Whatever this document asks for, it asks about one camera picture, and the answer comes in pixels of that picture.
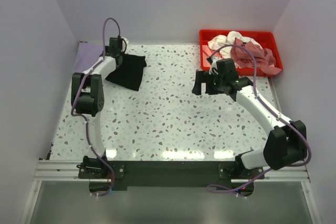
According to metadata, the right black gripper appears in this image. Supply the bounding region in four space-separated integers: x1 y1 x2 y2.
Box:
192 71 225 95

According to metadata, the black t shirt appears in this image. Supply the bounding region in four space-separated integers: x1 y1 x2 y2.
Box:
106 54 147 91

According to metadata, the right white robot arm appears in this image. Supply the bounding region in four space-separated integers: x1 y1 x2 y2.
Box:
192 59 309 178

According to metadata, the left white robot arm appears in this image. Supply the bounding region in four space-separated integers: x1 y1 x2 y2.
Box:
70 36 128 158

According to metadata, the salmon pink t shirt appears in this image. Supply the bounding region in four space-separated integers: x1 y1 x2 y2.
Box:
200 45 214 70

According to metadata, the folded lavender t shirt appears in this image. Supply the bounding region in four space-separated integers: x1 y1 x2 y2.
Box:
72 42 103 73

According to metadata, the white crumpled t shirt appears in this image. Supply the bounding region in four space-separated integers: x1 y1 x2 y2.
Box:
208 31 263 68

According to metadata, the dusty rose crumpled t shirt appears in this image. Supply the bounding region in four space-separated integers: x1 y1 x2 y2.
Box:
230 38 282 75

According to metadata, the red plastic bin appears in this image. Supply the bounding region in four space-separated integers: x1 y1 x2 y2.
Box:
199 29 283 77

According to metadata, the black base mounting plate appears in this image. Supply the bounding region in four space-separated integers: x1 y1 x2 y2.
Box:
77 157 265 193

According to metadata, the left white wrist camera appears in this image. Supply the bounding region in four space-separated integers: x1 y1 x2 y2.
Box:
121 37 129 52

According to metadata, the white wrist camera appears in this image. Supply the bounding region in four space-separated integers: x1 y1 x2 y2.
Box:
207 57 221 74
121 37 129 52

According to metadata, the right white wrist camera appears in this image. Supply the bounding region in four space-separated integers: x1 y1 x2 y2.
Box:
207 57 221 74

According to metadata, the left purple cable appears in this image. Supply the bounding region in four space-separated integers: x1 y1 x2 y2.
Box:
70 18 124 197

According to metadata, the aluminium extrusion rail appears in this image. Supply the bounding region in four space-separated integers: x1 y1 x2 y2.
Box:
33 142 313 183

